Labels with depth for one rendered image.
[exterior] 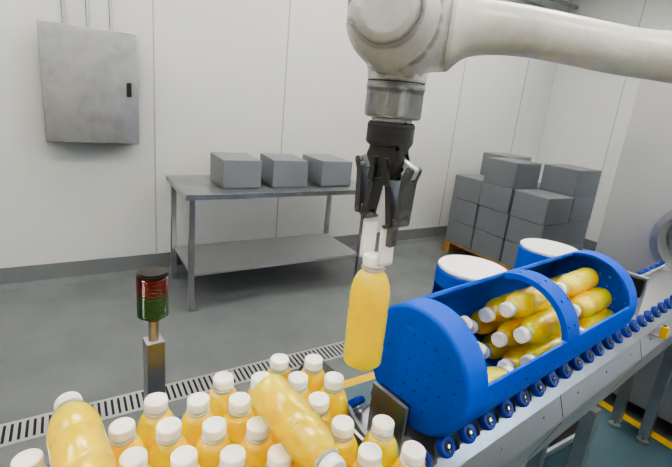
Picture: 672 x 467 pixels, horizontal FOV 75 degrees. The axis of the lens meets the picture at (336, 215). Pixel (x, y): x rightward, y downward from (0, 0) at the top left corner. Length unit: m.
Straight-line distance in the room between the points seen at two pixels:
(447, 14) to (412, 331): 0.66
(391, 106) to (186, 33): 3.43
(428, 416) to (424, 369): 0.10
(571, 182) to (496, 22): 4.33
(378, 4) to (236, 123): 3.68
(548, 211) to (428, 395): 3.65
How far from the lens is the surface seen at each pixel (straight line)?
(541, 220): 4.53
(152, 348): 1.05
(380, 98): 0.67
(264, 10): 4.24
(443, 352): 0.94
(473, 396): 0.95
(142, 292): 0.98
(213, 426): 0.82
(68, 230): 4.08
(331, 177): 3.74
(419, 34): 0.48
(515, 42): 0.55
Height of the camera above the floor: 1.64
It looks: 15 degrees down
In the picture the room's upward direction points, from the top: 6 degrees clockwise
